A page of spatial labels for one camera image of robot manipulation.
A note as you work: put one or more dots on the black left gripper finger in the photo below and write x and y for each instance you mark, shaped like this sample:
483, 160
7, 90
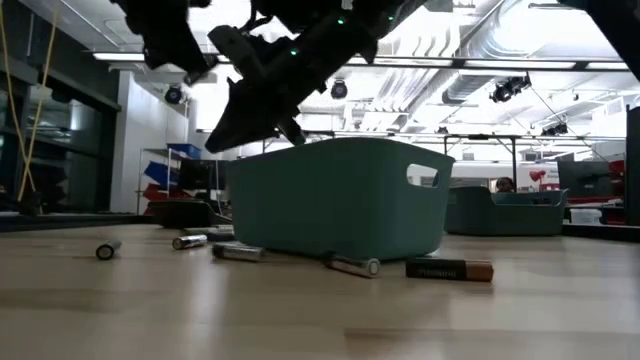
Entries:
202, 69

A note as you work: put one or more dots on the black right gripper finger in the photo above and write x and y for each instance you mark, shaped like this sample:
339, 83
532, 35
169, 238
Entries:
250, 115
237, 47

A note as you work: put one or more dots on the dark cylindrical battery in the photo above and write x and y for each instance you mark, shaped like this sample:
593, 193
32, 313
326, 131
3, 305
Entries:
220, 234

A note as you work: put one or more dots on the dark teal plastic bin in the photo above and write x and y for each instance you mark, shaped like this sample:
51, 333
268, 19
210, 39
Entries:
500, 220

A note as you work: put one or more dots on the black and copper battery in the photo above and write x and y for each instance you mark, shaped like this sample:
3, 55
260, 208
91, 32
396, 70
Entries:
449, 270

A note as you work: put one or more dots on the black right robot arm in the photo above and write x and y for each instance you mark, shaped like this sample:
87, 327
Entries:
620, 25

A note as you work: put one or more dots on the black ceiling spotlight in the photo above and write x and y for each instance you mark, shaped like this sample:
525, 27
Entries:
555, 129
339, 89
510, 88
173, 95

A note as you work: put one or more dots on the white ceiling light strip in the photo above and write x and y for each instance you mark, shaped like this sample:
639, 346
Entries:
118, 56

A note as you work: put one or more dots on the blue storage bin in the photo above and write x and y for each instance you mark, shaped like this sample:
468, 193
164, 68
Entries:
160, 173
184, 150

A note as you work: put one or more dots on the black monitor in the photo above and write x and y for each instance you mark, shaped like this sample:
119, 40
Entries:
202, 175

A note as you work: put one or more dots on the red storage bin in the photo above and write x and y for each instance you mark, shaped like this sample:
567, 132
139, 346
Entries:
155, 193

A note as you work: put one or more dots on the grey metal shelf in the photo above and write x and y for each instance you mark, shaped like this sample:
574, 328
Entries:
139, 180

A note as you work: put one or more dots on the person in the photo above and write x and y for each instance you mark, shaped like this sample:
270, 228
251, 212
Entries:
505, 184

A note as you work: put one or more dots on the sign with red heart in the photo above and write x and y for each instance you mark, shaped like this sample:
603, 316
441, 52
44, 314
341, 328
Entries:
537, 175

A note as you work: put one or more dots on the white container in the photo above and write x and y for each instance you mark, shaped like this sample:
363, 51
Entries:
585, 216

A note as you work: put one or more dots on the long ceiling light rail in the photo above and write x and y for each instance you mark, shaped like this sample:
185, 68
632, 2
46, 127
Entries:
500, 64

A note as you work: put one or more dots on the black background station frame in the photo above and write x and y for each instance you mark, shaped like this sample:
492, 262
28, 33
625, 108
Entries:
514, 160

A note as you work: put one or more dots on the black upright post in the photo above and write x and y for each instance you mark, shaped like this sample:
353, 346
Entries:
633, 165

